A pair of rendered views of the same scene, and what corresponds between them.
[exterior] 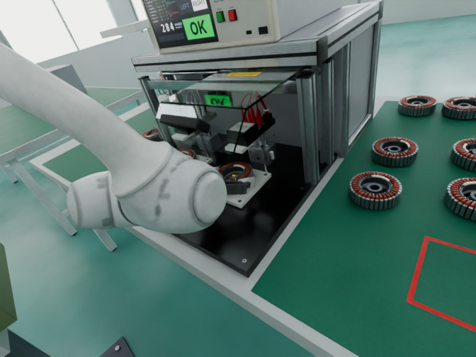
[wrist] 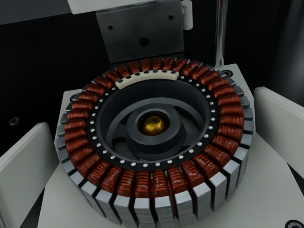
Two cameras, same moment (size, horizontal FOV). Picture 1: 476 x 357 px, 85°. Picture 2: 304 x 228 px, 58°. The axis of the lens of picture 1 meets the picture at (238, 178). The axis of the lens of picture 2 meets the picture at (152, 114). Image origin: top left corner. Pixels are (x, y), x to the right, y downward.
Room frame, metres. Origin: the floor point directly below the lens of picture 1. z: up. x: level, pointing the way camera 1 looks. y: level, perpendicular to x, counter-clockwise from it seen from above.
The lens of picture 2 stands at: (0.54, 0.08, 0.93)
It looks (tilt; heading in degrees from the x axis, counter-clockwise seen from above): 47 degrees down; 316
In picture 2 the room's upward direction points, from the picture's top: 11 degrees counter-clockwise
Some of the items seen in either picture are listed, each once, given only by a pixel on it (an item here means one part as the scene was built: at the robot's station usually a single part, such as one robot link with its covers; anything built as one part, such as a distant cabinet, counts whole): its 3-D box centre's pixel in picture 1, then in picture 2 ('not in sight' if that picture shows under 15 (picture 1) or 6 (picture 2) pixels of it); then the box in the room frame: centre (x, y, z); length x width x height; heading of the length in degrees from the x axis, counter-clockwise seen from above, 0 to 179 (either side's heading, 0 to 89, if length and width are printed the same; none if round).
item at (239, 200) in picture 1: (236, 183); (159, 152); (0.62, 0.01, 0.78); 0.15 x 0.15 x 0.01; 43
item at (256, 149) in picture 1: (262, 151); (140, 20); (0.72, -0.10, 0.80); 0.07 x 0.05 x 0.06; 43
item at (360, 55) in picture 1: (358, 88); not in sight; (0.75, -0.42, 0.91); 0.28 x 0.03 x 0.32; 133
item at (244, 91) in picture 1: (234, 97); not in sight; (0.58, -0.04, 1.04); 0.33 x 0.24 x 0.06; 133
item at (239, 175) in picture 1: (234, 176); (154, 130); (0.62, 0.01, 0.80); 0.11 x 0.11 x 0.04
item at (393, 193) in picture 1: (374, 189); not in sight; (0.46, -0.31, 0.77); 0.11 x 0.11 x 0.04
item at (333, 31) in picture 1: (246, 40); not in sight; (0.93, -0.14, 1.09); 0.68 x 0.44 x 0.05; 43
